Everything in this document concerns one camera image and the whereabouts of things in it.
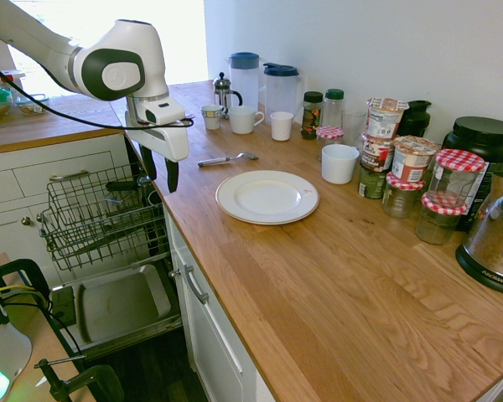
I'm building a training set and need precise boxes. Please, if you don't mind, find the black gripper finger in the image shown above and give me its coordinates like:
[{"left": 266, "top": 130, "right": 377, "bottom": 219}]
[
  {"left": 139, "top": 143, "right": 158, "bottom": 183},
  {"left": 165, "top": 157, "right": 181, "bottom": 194}
]

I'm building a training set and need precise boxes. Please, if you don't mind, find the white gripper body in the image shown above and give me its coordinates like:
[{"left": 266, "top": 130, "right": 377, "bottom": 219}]
[{"left": 124, "top": 124, "right": 190, "bottom": 163}]

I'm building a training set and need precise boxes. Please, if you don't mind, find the silver metal spoon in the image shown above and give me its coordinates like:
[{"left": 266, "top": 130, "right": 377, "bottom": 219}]
[{"left": 197, "top": 151, "right": 260, "bottom": 168}]

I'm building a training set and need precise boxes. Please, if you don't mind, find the open dishwasher door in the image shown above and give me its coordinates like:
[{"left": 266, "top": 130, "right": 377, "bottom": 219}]
[{"left": 49, "top": 263, "right": 184, "bottom": 361}]

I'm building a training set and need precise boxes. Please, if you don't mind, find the small patterned white cup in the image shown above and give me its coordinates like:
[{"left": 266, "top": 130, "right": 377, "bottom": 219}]
[{"left": 200, "top": 104, "right": 226, "bottom": 131}]

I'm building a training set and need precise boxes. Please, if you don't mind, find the glass French press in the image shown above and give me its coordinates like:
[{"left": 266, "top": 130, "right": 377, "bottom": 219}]
[{"left": 212, "top": 71, "right": 243, "bottom": 121}]

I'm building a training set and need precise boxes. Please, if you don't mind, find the tall pitcher with blue lid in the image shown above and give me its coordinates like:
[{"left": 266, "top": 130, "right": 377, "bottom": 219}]
[{"left": 228, "top": 51, "right": 261, "bottom": 114}]

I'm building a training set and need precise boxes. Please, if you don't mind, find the white plate with gold rim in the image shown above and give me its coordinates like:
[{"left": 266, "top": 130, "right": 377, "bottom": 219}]
[{"left": 215, "top": 169, "right": 321, "bottom": 226}]

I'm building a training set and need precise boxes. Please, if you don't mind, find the white ribbed cup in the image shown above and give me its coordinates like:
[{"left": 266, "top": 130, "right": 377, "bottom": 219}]
[{"left": 269, "top": 111, "right": 295, "bottom": 142}]

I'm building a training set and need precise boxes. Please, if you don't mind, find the short pitcher with blue lid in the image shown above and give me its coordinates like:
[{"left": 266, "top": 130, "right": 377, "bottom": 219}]
[{"left": 262, "top": 62, "right": 305, "bottom": 122}]

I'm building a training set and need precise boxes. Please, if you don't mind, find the small glass food container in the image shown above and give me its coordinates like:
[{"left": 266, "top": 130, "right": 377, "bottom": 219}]
[{"left": 15, "top": 92, "right": 51, "bottom": 116}]

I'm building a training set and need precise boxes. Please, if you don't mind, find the dark spice jar black lid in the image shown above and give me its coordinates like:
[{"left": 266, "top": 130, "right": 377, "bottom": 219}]
[{"left": 300, "top": 90, "right": 324, "bottom": 141}]

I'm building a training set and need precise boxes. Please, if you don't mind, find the white drawer cabinet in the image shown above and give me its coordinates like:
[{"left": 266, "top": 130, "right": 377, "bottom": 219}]
[{"left": 0, "top": 133, "right": 129, "bottom": 290}]

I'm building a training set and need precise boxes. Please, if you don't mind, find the green black table clamp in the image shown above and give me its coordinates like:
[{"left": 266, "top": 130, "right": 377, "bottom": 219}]
[
  {"left": 34, "top": 355, "right": 125, "bottom": 402},
  {"left": 0, "top": 258, "right": 51, "bottom": 311}
]

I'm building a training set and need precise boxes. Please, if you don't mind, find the small jar red checked lid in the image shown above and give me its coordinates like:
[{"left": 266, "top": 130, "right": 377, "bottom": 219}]
[{"left": 316, "top": 126, "right": 345, "bottom": 163}]

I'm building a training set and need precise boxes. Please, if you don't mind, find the clear spice jar green lid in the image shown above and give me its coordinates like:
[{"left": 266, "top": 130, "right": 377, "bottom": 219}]
[{"left": 323, "top": 88, "right": 345, "bottom": 129}]

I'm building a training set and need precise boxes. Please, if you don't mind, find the food container red clip lid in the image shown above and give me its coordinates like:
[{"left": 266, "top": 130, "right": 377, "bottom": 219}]
[{"left": 0, "top": 70, "right": 27, "bottom": 95}]

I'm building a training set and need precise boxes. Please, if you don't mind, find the white base cabinet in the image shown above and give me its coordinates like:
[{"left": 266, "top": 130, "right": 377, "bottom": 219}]
[{"left": 163, "top": 209, "right": 277, "bottom": 402}]

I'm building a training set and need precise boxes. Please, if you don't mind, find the clear drinking glass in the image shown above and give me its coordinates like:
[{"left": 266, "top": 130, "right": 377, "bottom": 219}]
[{"left": 341, "top": 109, "right": 368, "bottom": 147}]

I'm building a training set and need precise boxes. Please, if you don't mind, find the green tin can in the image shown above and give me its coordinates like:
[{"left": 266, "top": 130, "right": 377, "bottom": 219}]
[{"left": 357, "top": 162, "right": 389, "bottom": 200}]

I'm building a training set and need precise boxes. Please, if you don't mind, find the wooden robot mounting board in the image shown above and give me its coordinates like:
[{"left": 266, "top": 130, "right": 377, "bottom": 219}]
[{"left": 0, "top": 253, "right": 97, "bottom": 402}]

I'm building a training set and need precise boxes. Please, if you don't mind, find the red printed oatmeal cup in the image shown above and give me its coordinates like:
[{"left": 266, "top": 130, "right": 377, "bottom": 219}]
[{"left": 361, "top": 133, "right": 396, "bottom": 173}]

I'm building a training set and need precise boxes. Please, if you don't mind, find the white oatmeal cup foil lid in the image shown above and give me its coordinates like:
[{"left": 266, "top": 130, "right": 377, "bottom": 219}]
[{"left": 366, "top": 97, "right": 411, "bottom": 140}]

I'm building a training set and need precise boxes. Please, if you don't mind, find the glass jar red checked lid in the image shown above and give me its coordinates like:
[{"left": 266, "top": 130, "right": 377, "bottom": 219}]
[
  {"left": 413, "top": 193, "right": 467, "bottom": 246},
  {"left": 381, "top": 171, "right": 427, "bottom": 219}
]

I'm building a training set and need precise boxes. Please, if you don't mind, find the red white oatmeal cup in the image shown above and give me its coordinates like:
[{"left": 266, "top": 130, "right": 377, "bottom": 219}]
[{"left": 391, "top": 135, "right": 439, "bottom": 182}]

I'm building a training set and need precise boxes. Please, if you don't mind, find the black shaker bottle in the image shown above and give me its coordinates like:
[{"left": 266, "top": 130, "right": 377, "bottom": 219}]
[{"left": 396, "top": 100, "right": 433, "bottom": 138}]

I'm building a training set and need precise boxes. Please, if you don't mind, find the large jar red checked lid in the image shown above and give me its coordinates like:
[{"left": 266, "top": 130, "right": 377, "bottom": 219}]
[{"left": 426, "top": 148, "right": 486, "bottom": 209}]

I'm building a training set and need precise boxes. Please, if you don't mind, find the large black supplement tub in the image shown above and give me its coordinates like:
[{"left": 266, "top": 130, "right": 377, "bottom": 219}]
[{"left": 441, "top": 116, "right": 503, "bottom": 233}]

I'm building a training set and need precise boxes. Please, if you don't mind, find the stainless steel electric kettle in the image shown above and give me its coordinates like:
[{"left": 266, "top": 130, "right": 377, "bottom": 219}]
[{"left": 455, "top": 167, "right": 503, "bottom": 297}]

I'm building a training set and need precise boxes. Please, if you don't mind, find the black handled utensil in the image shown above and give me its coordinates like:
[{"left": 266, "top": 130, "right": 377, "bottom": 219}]
[{"left": 104, "top": 179, "right": 140, "bottom": 193}]

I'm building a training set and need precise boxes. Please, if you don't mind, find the grey wire dishwasher rack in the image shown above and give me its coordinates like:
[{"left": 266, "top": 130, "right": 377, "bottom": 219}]
[{"left": 39, "top": 162, "right": 169, "bottom": 273}]

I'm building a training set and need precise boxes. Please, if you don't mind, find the white mug with handle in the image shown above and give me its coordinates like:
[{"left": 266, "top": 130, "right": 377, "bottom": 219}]
[{"left": 228, "top": 106, "right": 265, "bottom": 136}]

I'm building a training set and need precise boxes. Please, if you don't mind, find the silver drawer handle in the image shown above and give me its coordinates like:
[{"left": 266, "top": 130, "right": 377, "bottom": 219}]
[{"left": 49, "top": 169, "right": 91, "bottom": 183}]

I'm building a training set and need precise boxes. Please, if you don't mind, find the silver cabinet bar handle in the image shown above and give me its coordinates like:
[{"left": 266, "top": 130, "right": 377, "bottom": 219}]
[{"left": 182, "top": 264, "right": 210, "bottom": 306}]

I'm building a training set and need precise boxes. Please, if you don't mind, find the plain white handleless cup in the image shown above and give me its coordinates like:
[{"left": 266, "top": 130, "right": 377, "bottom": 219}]
[{"left": 320, "top": 144, "right": 360, "bottom": 185}]

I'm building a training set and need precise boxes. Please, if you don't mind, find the yellow cable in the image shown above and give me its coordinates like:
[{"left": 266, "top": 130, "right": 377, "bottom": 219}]
[{"left": 0, "top": 284, "right": 31, "bottom": 301}]

